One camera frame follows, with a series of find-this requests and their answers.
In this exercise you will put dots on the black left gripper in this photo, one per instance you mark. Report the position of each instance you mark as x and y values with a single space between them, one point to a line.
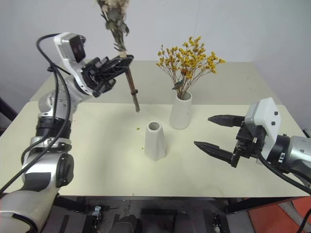
98 75

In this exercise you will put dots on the small metal clamp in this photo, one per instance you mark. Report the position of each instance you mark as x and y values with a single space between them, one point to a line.
215 222
96 210

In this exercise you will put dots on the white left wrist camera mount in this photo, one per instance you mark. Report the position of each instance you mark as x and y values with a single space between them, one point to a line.
64 48

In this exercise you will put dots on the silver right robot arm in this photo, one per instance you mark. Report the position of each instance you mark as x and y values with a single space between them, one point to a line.
298 150

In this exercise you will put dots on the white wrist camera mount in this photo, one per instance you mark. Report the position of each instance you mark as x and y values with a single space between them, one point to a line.
64 48
266 114

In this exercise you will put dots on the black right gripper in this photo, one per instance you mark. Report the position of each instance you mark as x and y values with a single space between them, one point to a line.
247 140

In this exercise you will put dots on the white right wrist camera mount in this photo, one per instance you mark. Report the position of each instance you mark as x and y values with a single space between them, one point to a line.
266 114

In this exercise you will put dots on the red floor mat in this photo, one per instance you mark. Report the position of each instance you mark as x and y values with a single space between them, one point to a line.
267 218

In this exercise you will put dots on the dark rounded shape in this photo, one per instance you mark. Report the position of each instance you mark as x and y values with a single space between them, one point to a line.
128 224

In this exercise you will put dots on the dried yellow flower bouquet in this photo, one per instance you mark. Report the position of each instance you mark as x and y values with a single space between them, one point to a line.
188 57

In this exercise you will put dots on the black table frame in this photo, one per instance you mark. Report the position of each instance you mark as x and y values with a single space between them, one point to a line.
255 204

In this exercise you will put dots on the round white ceramic vase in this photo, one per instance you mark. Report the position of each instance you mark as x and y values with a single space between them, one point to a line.
180 114

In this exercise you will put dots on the dried green white flower bouquet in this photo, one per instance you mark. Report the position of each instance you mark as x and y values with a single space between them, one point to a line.
116 17

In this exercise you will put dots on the faceted white ceramic vase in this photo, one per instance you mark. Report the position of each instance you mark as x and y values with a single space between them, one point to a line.
155 145

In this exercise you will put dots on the black metal side frame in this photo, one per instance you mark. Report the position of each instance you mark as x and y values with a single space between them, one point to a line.
5 114

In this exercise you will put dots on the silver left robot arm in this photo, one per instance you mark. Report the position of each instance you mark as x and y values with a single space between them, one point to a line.
14 206

